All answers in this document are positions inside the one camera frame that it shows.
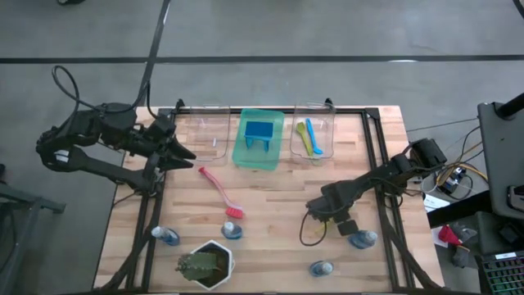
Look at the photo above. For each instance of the clear plastic bin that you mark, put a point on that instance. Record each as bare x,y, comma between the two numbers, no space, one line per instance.
327,135
204,139

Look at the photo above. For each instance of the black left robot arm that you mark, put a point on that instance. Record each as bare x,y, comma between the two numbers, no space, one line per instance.
94,170

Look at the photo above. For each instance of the teal translucent plastic bin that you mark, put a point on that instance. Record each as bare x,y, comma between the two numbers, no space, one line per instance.
256,160

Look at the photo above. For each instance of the cactus in white hexagonal pot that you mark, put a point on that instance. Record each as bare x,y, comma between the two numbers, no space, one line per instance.
200,266

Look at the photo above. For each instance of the red dish brush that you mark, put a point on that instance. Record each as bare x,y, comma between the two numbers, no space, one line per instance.
234,212

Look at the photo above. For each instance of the blue Dawn dish soap bottle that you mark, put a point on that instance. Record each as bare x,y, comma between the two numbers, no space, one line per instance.
322,269
362,239
168,237
233,231

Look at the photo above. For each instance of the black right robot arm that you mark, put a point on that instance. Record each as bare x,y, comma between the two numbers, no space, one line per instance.
380,176

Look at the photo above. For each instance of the black aluminium table frame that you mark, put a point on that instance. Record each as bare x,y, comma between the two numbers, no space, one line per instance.
235,111

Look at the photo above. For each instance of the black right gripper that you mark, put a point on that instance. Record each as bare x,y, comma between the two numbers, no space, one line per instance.
331,201

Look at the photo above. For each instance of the small red object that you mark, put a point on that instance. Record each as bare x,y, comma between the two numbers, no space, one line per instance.
447,235

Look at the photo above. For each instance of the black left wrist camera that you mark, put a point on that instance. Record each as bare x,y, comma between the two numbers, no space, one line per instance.
164,123

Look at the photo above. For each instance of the white paper sheet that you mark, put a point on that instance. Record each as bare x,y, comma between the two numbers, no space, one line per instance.
436,202

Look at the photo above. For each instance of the black device on cart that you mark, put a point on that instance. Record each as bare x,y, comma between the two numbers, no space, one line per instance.
516,196

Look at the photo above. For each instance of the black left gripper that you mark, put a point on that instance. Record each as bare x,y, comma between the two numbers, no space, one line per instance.
155,143

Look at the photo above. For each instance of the blue dish brush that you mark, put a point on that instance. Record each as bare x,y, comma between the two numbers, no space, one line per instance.
312,135

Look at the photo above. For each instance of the grey metal stand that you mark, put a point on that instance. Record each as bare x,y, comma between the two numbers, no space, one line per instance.
24,202

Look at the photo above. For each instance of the laptop with lit keyboard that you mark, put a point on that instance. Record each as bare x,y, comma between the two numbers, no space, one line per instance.
505,274

